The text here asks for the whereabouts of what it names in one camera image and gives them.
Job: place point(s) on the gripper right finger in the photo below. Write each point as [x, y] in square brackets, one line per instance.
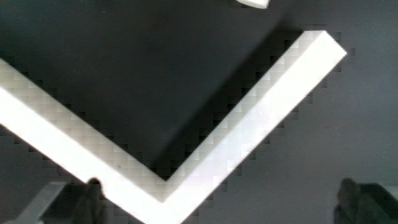
[366, 203]

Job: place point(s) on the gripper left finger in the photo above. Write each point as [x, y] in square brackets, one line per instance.
[66, 204]

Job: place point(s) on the white table leg middle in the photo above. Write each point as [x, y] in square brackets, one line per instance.
[254, 3]

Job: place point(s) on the white U-shaped obstacle fence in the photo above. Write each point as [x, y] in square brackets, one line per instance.
[162, 199]

